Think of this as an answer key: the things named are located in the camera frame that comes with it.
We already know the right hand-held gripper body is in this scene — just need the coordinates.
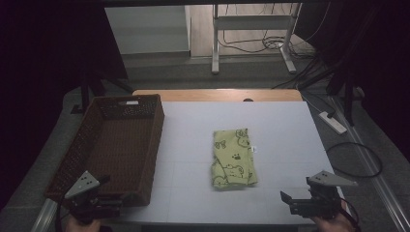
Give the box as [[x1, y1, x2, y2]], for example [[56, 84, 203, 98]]
[[305, 170, 359, 221]]

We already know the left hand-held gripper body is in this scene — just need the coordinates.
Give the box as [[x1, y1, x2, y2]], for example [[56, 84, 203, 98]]
[[61, 170, 112, 225]]

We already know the brown woven basket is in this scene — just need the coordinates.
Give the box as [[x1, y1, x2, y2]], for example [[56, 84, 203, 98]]
[[44, 94, 165, 208]]

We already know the yellow-green printed cloth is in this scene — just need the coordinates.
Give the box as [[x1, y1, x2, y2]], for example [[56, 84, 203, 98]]
[[211, 128, 259, 190]]

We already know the person's right hand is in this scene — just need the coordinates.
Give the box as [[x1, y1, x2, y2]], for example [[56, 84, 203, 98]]
[[309, 212, 360, 232]]

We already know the white power strip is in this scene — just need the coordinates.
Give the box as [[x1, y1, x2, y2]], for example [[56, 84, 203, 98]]
[[318, 110, 348, 135]]

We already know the white table cover sheet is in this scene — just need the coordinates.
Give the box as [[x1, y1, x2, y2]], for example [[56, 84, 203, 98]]
[[117, 101, 356, 225]]

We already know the black tripod stand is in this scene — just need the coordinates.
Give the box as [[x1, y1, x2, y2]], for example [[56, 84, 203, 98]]
[[324, 61, 366, 128], [70, 69, 133, 116]]

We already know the wooden table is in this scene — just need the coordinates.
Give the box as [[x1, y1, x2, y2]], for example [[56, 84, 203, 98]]
[[132, 88, 304, 103]]

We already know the dark curtain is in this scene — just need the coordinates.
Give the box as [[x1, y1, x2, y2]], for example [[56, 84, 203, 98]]
[[294, 0, 410, 162], [0, 0, 130, 211]]

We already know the light grey panel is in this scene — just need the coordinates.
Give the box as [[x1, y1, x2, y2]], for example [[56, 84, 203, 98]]
[[103, 5, 191, 56]]

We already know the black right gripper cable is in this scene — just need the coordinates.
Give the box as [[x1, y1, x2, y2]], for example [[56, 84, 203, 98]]
[[338, 196, 362, 228]]

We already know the metal floor rail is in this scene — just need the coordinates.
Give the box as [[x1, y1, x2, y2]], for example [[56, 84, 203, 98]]
[[30, 197, 62, 232], [330, 96, 410, 232]]

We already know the black looped floor cable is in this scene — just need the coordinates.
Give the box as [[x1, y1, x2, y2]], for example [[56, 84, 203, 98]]
[[325, 141, 384, 179]]

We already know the tangle of black cables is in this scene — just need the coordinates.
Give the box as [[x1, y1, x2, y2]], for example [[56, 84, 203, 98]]
[[218, 3, 315, 60]]

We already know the white metal desk frame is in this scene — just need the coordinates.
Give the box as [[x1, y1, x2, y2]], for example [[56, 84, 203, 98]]
[[210, 3, 304, 75]]

